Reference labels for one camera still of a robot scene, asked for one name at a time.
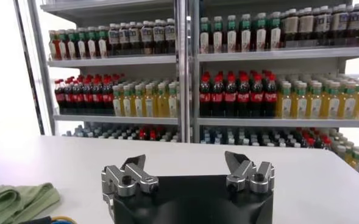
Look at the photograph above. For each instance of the green-cap tea bottle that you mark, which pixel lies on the green-cap tea bottle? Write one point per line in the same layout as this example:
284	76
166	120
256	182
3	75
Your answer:
62	48
81	48
102	47
245	36
204	38
72	48
91	47
275	35
53	48
218	38
261	36
231	37

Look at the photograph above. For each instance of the dark bottle white-blue label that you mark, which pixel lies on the dark bottle white-blue label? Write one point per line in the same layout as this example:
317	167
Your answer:
170	34
158	35
113	38
339	22
134	36
123	37
146	36
322	23
356	21

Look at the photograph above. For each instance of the green polo shirt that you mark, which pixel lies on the green polo shirt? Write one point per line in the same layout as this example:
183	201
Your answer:
14	201

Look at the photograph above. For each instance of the grey metal shelf unit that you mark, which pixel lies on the grey metal shelf unit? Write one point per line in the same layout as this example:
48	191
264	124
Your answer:
282	54
115	61

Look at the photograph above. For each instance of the black slanted frame post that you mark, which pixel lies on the black slanted frame post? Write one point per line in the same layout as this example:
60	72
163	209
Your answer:
30	70

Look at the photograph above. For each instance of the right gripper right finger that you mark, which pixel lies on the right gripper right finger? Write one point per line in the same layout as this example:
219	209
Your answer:
243	175

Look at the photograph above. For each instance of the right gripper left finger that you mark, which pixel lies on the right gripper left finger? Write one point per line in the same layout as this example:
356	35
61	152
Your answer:
130	176

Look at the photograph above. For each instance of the dark bottle beige label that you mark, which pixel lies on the dark bottle beige label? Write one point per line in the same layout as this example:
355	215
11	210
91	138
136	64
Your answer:
306	24
291	25

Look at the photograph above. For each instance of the red-cap cola bottle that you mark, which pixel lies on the red-cap cola bottle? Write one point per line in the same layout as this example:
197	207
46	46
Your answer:
270	97
243	97
257	97
87	97
107	97
97	97
204	97
68	97
231	97
218	97
59	97
78	97

